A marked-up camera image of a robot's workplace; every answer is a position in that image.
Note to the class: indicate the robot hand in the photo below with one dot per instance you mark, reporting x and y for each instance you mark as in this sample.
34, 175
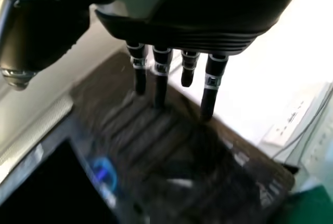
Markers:
197, 8

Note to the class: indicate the white socket strip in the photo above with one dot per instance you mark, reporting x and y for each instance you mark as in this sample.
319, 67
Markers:
294, 120

